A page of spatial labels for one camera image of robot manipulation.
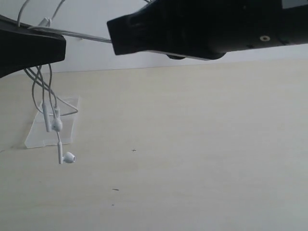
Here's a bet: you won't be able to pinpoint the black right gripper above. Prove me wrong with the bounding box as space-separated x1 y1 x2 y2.
144 0 308 60

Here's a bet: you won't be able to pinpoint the clear plastic storage box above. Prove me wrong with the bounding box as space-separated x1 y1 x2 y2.
25 96 80 149

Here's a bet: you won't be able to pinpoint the white wired earphones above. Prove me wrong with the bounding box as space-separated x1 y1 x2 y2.
24 0 111 165

